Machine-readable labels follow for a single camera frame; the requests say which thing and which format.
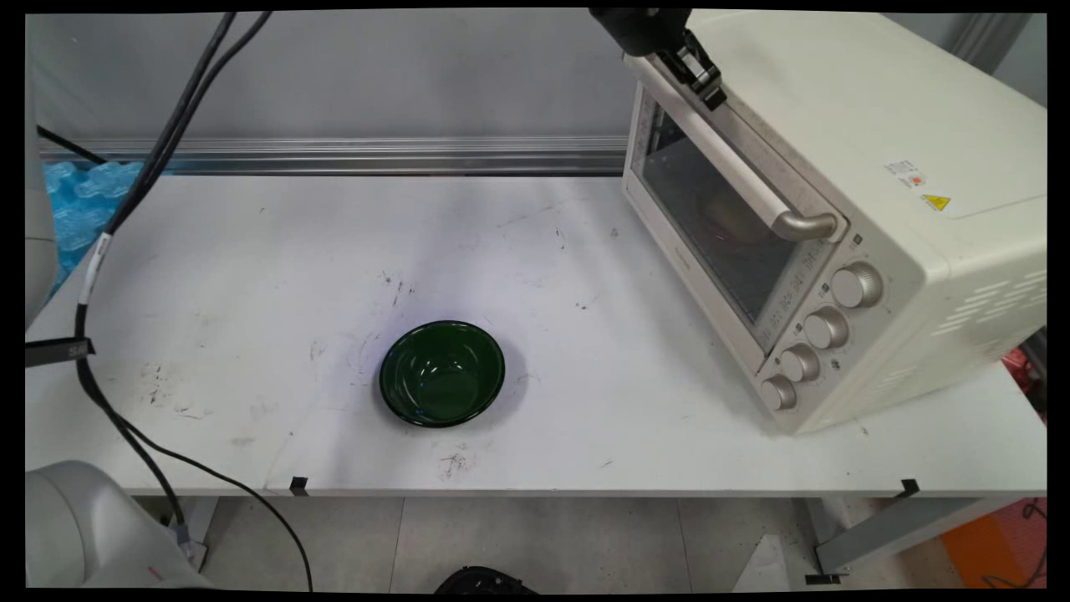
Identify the thin black floor cable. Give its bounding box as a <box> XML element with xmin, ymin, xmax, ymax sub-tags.
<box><xmin>980</xmin><ymin>497</ymin><xmax>1047</xmax><ymax>591</ymax></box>

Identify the silver oven knob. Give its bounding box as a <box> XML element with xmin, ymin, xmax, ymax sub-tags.
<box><xmin>830</xmin><ymin>262</ymin><xmax>885</xmax><ymax>310</ymax></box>
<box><xmin>779</xmin><ymin>343</ymin><xmax>822</xmax><ymax>384</ymax></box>
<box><xmin>802</xmin><ymin>306</ymin><xmax>851</xmax><ymax>350</ymax></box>
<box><xmin>759</xmin><ymin>374</ymin><xmax>798</xmax><ymax>412</ymax></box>

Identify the oven door with handle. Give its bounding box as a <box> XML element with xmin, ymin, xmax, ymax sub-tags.
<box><xmin>621</xmin><ymin>46</ymin><xmax>852</xmax><ymax>377</ymax></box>

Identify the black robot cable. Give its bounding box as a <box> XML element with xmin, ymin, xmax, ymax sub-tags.
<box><xmin>74</xmin><ymin>12</ymin><xmax>275</xmax><ymax>548</ymax></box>
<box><xmin>74</xmin><ymin>12</ymin><xmax>315</xmax><ymax>592</ymax></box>

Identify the thin black background cable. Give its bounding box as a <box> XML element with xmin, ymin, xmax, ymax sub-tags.
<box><xmin>38</xmin><ymin>125</ymin><xmax>108</xmax><ymax>165</ymax></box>

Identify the grey table leg brace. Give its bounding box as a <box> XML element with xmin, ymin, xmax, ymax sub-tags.
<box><xmin>804</xmin><ymin>497</ymin><xmax>1031</xmax><ymax>586</ymax></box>

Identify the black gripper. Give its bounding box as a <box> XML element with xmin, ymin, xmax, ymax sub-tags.
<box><xmin>588</xmin><ymin>8</ymin><xmax>728</xmax><ymax>112</ymax></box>

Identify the blue bubble wrap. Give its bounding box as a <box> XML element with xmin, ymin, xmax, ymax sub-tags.
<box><xmin>42</xmin><ymin>161</ymin><xmax>150</xmax><ymax>295</ymax></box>

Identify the aluminium rail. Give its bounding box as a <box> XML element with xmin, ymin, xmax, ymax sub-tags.
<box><xmin>38</xmin><ymin>136</ymin><xmax>628</xmax><ymax>177</ymax></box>

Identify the cream toaster oven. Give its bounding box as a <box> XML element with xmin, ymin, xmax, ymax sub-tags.
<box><xmin>621</xmin><ymin>10</ymin><xmax>1047</xmax><ymax>436</ymax></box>

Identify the grey vertical post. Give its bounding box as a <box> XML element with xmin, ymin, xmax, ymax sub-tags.
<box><xmin>951</xmin><ymin>13</ymin><xmax>1036</xmax><ymax>78</ymax></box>

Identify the white table leg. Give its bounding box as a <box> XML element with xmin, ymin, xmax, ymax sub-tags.
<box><xmin>171</xmin><ymin>497</ymin><xmax>221</xmax><ymax>546</ymax></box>

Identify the black cable strap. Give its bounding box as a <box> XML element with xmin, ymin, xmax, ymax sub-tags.
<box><xmin>25</xmin><ymin>337</ymin><xmax>96</xmax><ymax>369</ymax></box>

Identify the black round floor object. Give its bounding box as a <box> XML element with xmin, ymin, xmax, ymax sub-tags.
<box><xmin>433</xmin><ymin>566</ymin><xmax>538</xmax><ymax>594</ymax></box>

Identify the orange floor mat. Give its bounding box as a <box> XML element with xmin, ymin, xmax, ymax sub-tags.
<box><xmin>940</xmin><ymin>500</ymin><xmax>1047</xmax><ymax>591</ymax></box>

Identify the red object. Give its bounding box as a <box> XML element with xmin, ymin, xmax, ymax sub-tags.
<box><xmin>1001</xmin><ymin>347</ymin><xmax>1046</xmax><ymax>395</ymax></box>

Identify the dark green glass bowl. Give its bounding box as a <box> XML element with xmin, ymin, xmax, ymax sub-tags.
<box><xmin>379</xmin><ymin>319</ymin><xmax>507</xmax><ymax>429</ymax></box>

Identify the white label sticker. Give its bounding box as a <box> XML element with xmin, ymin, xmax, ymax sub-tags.
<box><xmin>884</xmin><ymin>157</ymin><xmax>929</xmax><ymax>191</ymax></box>

